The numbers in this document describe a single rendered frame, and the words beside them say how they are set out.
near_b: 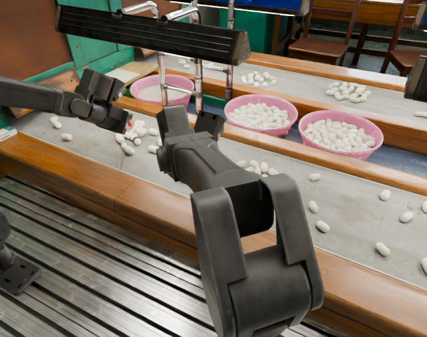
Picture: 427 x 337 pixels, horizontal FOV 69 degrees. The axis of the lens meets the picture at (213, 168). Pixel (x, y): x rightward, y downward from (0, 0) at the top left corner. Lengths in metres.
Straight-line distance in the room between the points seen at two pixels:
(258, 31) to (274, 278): 3.42
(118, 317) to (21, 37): 0.96
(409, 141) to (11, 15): 1.39
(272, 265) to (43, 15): 1.21
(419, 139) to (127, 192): 0.97
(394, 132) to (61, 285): 1.12
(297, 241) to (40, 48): 1.20
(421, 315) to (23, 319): 0.76
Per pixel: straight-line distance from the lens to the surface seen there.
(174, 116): 0.53
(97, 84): 0.84
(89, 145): 1.08
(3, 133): 1.18
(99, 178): 0.89
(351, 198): 0.89
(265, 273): 0.27
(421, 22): 1.25
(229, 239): 0.25
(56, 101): 0.77
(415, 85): 0.71
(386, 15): 3.42
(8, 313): 0.83
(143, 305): 0.73
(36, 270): 0.85
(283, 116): 1.20
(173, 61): 1.71
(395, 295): 0.71
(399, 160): 1.22
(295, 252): 0.27
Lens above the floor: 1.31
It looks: 39 degrees down
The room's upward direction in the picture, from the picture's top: straight up
